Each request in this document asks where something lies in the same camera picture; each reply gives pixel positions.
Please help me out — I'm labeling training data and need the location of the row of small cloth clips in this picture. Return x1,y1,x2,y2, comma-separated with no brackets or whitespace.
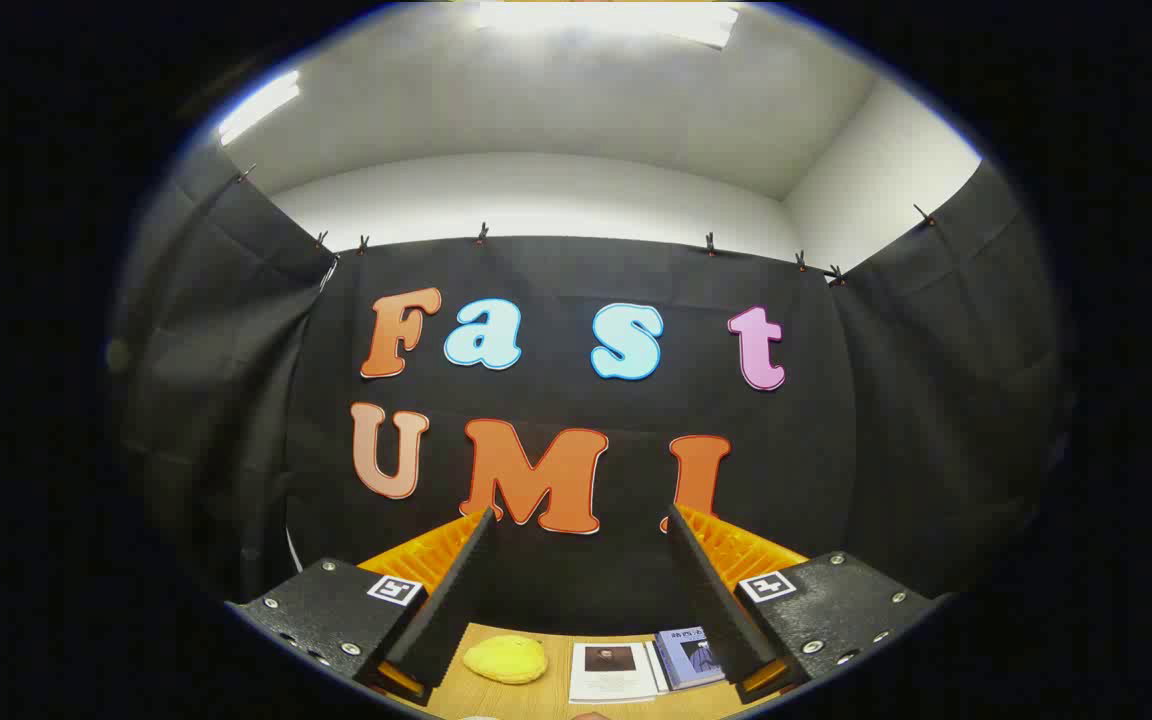
236,163,937,288

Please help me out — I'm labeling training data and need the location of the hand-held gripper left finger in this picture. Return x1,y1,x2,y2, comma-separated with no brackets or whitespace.
226,507,497,708

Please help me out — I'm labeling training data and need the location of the blue cover book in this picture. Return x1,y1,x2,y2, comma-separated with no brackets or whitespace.
654,626,727,691

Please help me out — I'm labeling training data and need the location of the narrow ceiling light strip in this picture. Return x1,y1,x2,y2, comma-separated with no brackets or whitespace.
218,71,302,147

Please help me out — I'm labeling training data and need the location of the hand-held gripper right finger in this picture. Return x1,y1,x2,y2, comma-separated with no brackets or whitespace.
663,505,942,704

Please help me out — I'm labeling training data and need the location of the white book with dark photo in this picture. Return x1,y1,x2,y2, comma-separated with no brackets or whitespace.
568,641,672,704

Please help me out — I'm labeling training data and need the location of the yellow bumpy plush toy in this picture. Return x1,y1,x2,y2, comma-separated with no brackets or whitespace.
463,635,549,686

